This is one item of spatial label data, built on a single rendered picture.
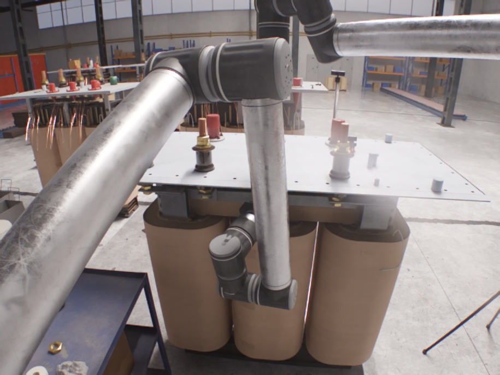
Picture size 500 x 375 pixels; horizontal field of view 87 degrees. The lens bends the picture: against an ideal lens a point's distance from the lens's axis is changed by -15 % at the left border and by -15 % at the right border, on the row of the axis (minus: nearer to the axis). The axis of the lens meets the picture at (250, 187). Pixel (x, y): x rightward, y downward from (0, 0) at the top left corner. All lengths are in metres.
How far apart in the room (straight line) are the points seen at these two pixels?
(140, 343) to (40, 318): 1.23
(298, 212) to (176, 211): 0.55
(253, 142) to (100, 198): 0.40
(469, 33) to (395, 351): 2.03
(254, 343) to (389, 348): 1.02
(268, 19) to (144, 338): 1.54
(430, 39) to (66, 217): 0.86
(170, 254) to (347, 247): 0.82
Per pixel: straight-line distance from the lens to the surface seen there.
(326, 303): 1.63
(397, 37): 0.91
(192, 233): 1.41
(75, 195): 0.53
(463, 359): 2.59
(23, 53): 13.90
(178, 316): 1.80
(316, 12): 0.99
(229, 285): 1.07
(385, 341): 2.45
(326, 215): 1.43
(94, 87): 3.34
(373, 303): 1.62
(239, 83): 0.72
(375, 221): 1.37
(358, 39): 0.96
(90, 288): 1.52
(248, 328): 1.75
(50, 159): 4.05
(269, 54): 0.70
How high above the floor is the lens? 1.80
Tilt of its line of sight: 24 degrees down
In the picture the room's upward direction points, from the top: straight up
